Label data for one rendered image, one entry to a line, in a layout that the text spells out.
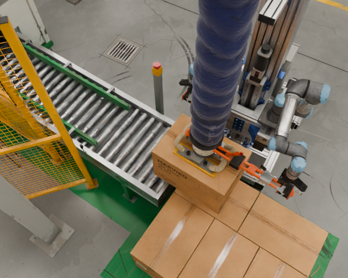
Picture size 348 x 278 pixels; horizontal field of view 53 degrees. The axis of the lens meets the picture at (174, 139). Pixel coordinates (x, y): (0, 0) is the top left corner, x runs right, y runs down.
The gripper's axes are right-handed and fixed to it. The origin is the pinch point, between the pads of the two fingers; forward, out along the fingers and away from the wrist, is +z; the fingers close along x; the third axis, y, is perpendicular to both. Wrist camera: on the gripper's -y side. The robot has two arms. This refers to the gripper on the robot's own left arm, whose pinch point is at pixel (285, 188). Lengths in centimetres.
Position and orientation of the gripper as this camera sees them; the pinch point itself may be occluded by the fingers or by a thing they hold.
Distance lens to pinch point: 233.6
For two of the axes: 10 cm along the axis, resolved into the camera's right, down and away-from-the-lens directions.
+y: -8.2, -4.9, 2.9
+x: -5.7, 7.1, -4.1
